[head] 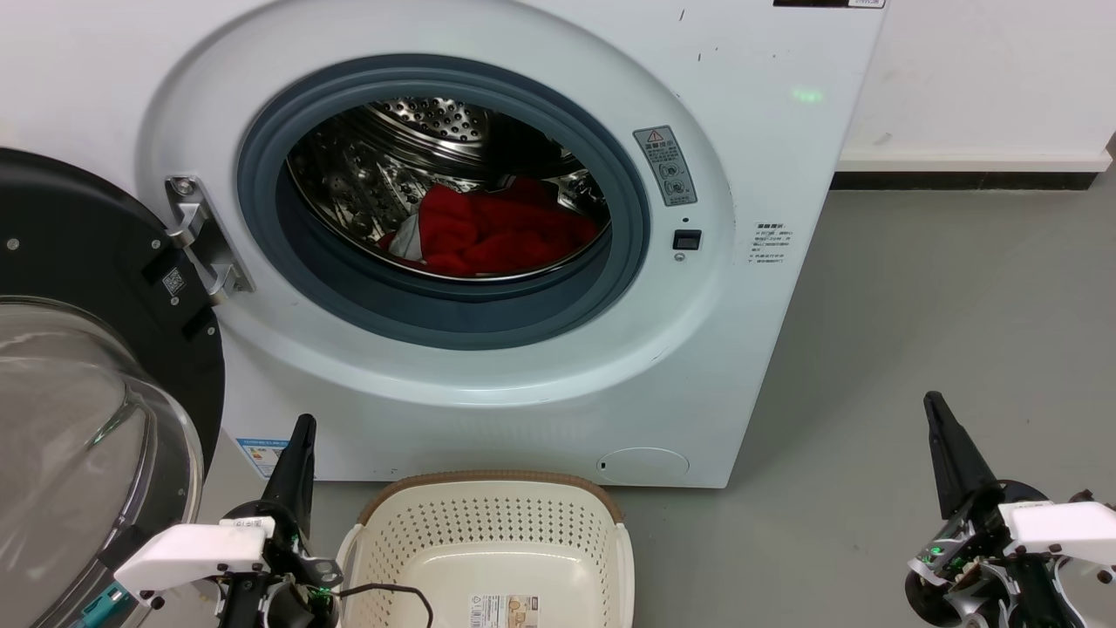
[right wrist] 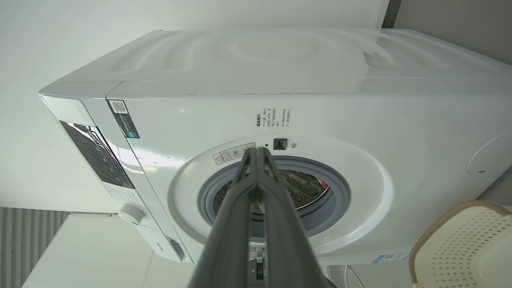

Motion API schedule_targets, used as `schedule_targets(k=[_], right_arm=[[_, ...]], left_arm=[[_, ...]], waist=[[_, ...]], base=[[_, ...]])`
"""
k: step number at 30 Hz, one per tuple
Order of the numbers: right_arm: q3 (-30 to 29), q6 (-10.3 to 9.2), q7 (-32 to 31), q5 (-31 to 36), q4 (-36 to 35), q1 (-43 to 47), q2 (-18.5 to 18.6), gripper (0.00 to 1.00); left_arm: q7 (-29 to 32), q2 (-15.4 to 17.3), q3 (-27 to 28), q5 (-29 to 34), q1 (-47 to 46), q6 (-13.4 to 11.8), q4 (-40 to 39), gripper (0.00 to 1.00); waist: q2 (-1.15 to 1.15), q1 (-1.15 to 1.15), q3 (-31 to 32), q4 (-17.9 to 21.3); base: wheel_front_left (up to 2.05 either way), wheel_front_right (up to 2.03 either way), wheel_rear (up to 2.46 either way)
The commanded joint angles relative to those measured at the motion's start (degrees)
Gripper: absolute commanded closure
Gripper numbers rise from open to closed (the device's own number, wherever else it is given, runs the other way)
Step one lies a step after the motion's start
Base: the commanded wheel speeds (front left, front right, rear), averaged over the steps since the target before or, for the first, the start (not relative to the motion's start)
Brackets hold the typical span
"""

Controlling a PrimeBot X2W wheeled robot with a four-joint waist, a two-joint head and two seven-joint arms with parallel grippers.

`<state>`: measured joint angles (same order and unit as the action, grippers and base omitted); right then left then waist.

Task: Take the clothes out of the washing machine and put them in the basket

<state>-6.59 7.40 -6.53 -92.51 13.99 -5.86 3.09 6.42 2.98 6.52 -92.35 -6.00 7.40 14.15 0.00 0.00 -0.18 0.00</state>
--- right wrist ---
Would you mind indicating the cream perforated laundry basket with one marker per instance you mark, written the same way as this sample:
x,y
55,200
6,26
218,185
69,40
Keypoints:
x,y
466,250

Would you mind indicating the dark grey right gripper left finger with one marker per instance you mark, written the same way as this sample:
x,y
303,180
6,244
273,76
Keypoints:
x,y
230,224

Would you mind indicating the white round control knob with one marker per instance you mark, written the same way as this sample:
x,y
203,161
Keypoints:
x,y
130,214

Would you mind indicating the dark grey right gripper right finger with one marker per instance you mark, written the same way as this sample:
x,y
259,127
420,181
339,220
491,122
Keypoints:
x,y
286,240

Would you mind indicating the white front-load washing machine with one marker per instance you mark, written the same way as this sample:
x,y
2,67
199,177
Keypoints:
x,y
320,104

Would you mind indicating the white warning label sticker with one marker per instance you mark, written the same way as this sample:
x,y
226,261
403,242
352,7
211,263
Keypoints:
x,y
232,154

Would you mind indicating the QR code sticker label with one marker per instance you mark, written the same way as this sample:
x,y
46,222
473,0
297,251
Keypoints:
x,y
124,118

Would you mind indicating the black glossy display panel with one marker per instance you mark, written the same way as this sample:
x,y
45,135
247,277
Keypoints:
x,y
98,154

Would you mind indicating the grey slatted panel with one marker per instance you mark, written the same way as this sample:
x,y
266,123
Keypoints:
x,y
24,244

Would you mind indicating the blue white energy sticker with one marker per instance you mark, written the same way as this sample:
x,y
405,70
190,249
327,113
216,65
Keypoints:
x,y
390,258

